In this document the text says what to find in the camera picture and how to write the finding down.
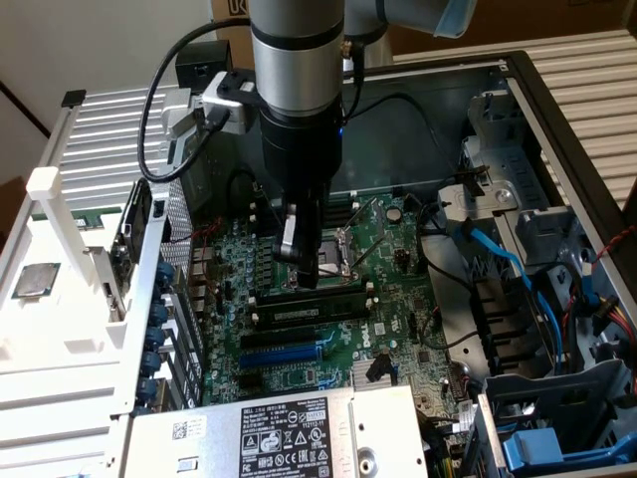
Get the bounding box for graphics card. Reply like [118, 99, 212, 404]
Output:
[82, 177, 153, 323]

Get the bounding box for blue SATA connector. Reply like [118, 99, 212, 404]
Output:
[581, 258, 604, 311]

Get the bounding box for red yellow power wires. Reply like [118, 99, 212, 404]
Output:
[596, 293, 637, 330]

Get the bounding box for grey power supply unit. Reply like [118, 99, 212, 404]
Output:
[121, 385, 429, 478]

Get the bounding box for cardboard box with print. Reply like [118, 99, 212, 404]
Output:
[208, 0, 255, 70]

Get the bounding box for grey disk bay cage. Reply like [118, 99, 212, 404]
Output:
[485, 358, 637, 478]

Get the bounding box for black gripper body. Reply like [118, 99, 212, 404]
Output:
[258, 99, 344, 206]

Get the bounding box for thin red wire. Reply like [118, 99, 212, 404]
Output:
[163, 218, 223, 245]

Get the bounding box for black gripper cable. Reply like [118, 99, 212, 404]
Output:
[341, 39, 367, 125]

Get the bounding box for black corner block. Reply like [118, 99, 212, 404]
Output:
[174, 40, 233, 91]

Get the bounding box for black RAM slot bank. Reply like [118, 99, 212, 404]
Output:
[246, 281, 379, 333]
[248, 192, 359, 233]

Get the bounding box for plain cardboard box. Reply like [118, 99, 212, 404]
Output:
[387, 0, 637, 54]

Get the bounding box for thick black camera cable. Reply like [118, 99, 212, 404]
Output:
[137, 19, 255, 184]

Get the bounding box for green RAM stick white label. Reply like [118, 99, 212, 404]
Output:
[257, 290, 367, 328]

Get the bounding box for silver CPU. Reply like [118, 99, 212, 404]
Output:
[12, 262, 62, 301]

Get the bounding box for blue disk bay latch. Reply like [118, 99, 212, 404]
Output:
[502, 427, 637, 467]

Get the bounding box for white parts rack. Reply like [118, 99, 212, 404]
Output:
[0, 166, 168, 373]

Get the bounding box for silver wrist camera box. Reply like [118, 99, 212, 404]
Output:
[201, 71, 258, 134]

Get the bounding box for black plastic air duct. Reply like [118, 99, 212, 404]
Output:
[470, 278, 553, 374]

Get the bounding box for CPU socket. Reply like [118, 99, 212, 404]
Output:
[318, 226, 362, 291]

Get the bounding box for blue expansion slot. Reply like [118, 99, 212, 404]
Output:
[238, 344, 319, 369]

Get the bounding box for blue flat SATA wire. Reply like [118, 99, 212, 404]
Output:
[447, 216, 568, 369]

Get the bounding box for thin black wire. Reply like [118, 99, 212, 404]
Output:
[419, 233, 478, 350]

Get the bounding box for silver chipset heatsink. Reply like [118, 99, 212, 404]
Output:
[351, 356, 399, 387]

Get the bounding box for red black twisted wire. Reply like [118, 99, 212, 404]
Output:
[594, 226, 637, 260]

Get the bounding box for green Dell motherboard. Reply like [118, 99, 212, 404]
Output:
[191, 191, 479, 414]

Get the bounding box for black wire with connector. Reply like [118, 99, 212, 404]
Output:
[342, 92, 487, 188]

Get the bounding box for open grey PC case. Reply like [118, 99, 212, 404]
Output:
[111, 49, 637, 478]

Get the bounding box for long black expansion slot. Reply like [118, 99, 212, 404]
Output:
[240, 326, 318, 351]

